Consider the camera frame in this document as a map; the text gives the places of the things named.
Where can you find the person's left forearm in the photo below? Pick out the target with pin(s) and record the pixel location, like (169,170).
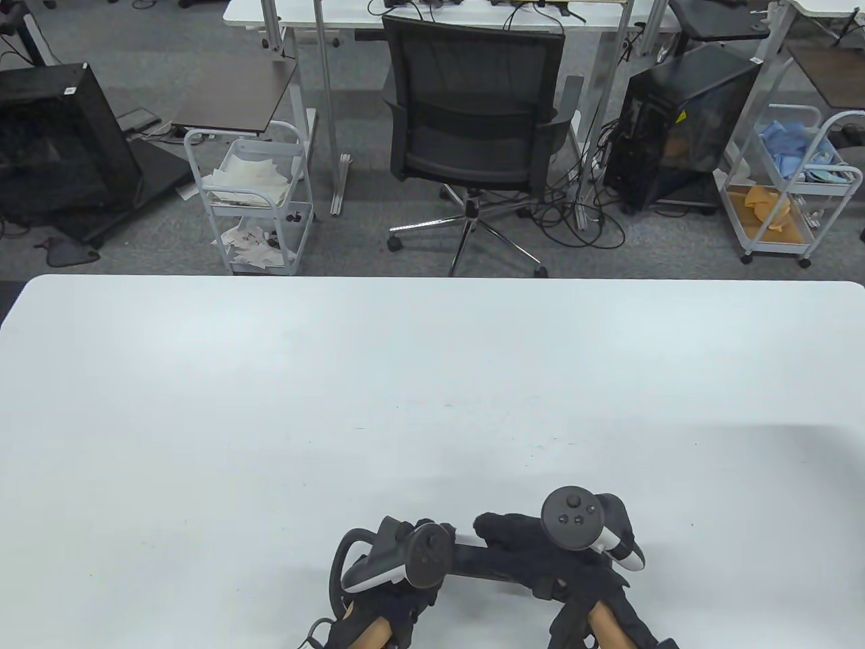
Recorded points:
(368,632)

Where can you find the right hand tracking controller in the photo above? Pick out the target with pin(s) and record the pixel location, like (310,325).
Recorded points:
(571,517)

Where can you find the printed crumpled paper sheets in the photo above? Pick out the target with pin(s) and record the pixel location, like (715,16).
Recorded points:
(253,253)

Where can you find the black computer tower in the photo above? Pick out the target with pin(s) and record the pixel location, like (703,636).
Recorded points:
(703,108)

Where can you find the black mesh cabinet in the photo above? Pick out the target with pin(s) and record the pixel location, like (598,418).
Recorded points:
(54,149)

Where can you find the brown side table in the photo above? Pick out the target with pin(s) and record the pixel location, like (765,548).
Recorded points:
(236,94)

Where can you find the left hand tracking controller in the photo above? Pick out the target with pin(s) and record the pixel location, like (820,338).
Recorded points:
(429,554)

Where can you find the black remote control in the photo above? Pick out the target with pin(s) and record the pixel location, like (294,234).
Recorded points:
(480,562)

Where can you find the person's right hand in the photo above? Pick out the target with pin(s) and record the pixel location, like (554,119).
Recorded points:
(513,547)

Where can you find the white cart with cloths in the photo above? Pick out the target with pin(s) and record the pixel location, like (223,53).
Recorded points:
(738,223)

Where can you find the dark brown small table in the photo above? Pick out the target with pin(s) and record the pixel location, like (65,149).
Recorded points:
(838,74)

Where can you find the black small table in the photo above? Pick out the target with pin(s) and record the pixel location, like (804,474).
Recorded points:
(716,23)

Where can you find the white background desk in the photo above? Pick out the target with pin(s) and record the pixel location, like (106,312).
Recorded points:
(304,13)

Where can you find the orange cloth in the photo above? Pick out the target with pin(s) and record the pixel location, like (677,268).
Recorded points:
(763,203)

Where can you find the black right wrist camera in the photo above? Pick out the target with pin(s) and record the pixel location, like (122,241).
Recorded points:
(567,622)

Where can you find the person's right forearm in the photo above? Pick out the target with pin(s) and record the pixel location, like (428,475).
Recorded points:
(611,629)

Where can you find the hand tracking controller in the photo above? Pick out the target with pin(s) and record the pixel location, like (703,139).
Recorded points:
(429,554)
(571,517)

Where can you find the person's left hand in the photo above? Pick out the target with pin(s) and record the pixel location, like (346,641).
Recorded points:
(405,605)

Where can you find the black floor bracket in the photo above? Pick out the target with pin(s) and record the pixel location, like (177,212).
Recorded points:
(64,251)

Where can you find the silver aluminium post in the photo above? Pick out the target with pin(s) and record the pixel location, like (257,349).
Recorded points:
(608,81)
(326,81)

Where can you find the white crumpled paper sheets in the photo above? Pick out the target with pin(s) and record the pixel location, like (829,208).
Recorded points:
(243,176)

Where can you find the black mesh office chair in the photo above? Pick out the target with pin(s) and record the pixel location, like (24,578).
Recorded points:
(473,81)

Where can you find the white cart with papers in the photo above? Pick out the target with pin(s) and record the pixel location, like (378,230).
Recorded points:
(302,223)

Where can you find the black flat floor base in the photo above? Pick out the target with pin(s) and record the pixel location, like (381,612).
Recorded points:
(162,169)

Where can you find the light blue cloth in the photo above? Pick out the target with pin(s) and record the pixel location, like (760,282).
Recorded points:
(787,152)

